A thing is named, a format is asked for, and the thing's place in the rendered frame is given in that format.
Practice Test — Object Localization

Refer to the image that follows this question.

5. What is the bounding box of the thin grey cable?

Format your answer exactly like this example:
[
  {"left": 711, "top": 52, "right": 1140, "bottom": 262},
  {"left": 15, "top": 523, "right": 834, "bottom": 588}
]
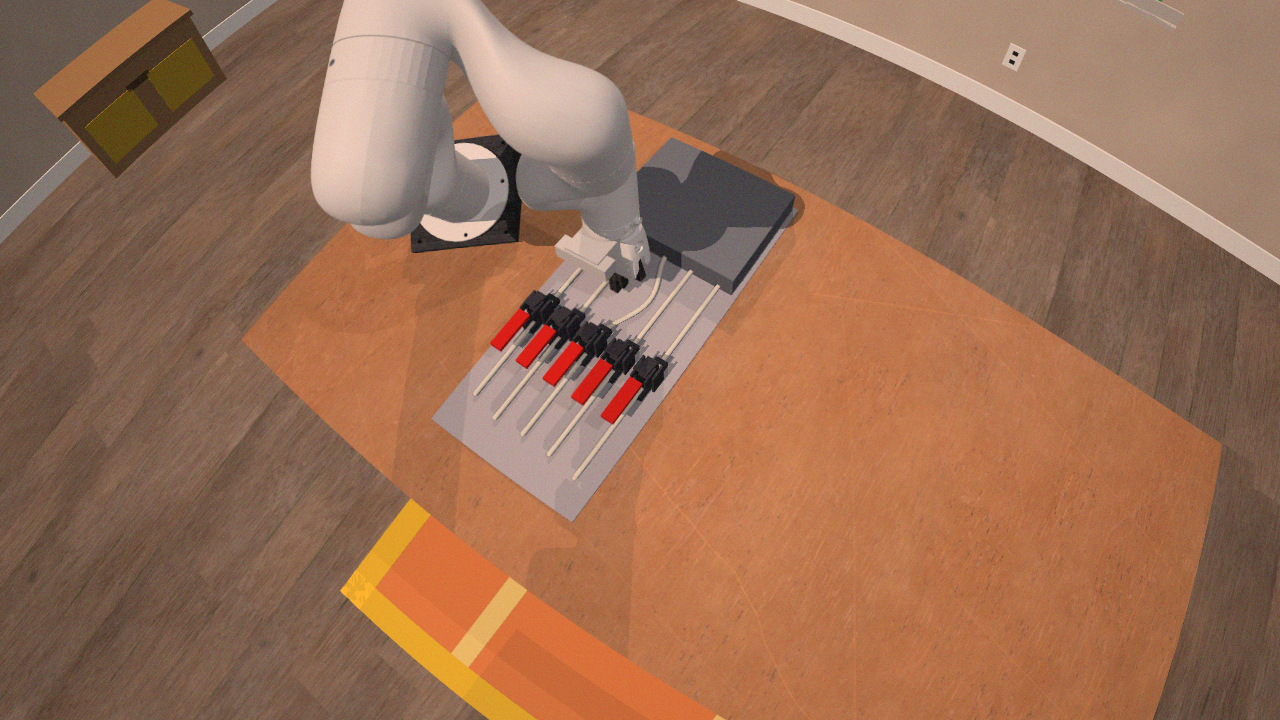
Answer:
[{"left": 572, "top": 284, "right": 721, "bottom": 480}]

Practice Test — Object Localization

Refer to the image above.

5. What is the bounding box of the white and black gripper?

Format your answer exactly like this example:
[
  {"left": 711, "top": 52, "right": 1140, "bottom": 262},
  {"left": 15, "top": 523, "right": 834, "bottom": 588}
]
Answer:
[{"left": 608, "top": 224, "right": 650, "bottom": 293}]

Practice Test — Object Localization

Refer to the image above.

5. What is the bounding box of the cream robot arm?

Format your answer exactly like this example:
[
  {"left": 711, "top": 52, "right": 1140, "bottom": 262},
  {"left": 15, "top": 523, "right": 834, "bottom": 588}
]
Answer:
[{"left": 311, "top": 0, "right": 643, "bottom": 282}]

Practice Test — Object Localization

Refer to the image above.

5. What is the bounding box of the red lever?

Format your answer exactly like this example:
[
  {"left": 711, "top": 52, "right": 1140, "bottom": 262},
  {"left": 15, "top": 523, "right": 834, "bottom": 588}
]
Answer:
[
  {"left": 490, "top": 301, "right": 549, "bottom": 352},
  {"left": 516, "top": 309, "right": 575, "bottom": 369},
  {"left": 543, "top": 325, "right": 602, "bottom": 387},
  {"left": 571, "top": 342, "right": 630, "bottom": 405},
  {"left": 602, "top": 360, "right": 658, "bottom": 424}
]

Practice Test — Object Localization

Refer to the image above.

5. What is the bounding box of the white vertical rod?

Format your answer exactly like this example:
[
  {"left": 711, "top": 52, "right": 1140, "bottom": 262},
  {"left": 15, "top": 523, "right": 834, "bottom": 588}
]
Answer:
[
  {"left": 492, "top": 281, "right": 609, "bottom": 420},
  {"left": 474, "top": 268, "right": 582, "bottom": 396},
  {"left": 520, "top": 255, "right": 667, "bottom": 436},
  {"left": 547, "top": 270, "right": 692, "bottom": 457}
]

